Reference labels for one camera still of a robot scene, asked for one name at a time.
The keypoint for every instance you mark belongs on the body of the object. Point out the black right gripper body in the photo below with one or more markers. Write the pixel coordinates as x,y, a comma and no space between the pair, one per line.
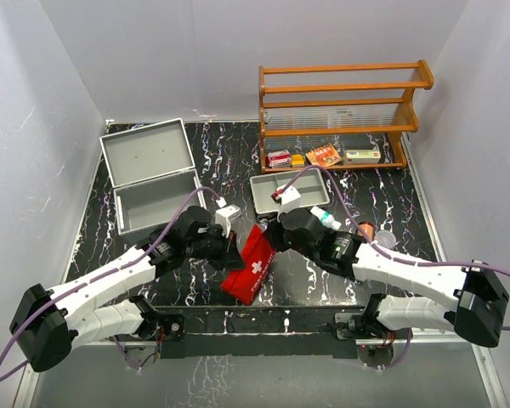
282,240

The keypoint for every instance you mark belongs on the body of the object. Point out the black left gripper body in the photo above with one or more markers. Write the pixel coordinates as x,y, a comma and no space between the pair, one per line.
211,247

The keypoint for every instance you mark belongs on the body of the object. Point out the red first aid kit pouch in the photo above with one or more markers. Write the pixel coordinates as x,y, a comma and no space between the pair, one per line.
258,254

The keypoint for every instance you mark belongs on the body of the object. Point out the white dropper bottle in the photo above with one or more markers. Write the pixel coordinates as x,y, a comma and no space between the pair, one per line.
325,218

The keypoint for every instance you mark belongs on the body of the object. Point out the grey medicine case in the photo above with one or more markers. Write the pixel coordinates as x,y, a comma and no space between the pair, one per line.
152,172

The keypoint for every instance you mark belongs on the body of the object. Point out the brown glass bottle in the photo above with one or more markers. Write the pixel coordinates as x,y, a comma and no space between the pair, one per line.
367,228

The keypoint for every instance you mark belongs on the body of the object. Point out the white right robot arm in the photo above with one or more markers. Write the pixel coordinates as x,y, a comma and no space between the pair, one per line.
468,300

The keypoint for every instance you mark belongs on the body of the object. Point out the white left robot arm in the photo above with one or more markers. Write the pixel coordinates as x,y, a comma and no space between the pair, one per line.
49,323

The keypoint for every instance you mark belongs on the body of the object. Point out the red white medicine box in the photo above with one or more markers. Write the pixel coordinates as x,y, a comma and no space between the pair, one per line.
280,158

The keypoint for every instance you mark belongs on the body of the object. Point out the orange medicine packet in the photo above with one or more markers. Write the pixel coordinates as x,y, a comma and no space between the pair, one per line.
325,156

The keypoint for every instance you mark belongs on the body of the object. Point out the long white medicine box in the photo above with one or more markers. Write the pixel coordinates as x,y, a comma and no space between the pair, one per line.
351,157

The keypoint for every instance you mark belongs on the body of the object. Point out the small yellow box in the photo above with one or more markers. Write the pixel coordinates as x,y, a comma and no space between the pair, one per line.
297,160

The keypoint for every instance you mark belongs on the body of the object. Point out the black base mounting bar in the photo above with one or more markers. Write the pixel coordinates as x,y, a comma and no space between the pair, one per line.
199,331

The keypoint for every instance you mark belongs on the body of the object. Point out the clear round container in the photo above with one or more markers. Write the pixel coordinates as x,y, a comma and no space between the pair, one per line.
386,239

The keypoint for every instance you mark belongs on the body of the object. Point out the orange wooden shelf rack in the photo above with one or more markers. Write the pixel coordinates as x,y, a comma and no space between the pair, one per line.
352,107

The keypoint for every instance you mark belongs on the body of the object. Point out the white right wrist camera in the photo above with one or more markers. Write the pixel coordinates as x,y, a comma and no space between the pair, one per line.
287,199

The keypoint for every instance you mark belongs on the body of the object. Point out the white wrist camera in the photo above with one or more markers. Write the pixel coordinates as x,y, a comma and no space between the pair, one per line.
287,199
225,215

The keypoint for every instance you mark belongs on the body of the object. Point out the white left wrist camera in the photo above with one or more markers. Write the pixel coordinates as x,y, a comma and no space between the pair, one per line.
225,215

